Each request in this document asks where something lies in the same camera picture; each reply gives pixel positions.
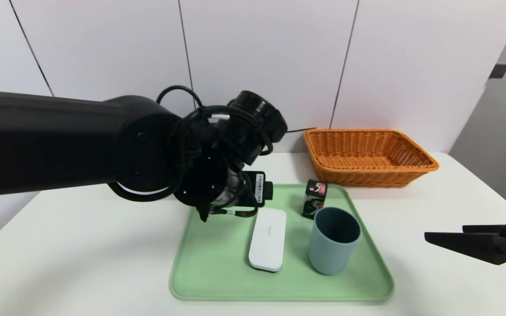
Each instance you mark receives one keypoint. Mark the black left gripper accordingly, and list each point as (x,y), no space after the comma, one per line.
(259,188)

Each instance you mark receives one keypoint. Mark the black snack box pink print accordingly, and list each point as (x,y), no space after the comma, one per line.
(313,202)

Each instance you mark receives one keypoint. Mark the white rectangular plastic case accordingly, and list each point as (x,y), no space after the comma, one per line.
(268,237)

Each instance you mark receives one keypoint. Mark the blue-grey plastic cup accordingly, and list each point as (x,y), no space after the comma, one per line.
(331,256)

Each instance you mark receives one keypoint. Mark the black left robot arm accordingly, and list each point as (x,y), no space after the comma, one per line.
(59,140)

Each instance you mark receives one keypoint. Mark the orange wicker basket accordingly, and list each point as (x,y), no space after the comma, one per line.
(367,177)

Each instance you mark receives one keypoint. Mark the light green plastic tray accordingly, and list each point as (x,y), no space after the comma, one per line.
(235,285)

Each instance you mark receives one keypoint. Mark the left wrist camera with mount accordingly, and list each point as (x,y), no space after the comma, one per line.
(257,114)

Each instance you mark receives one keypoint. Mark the black wall bracket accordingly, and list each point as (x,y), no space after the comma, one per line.
(498,71)

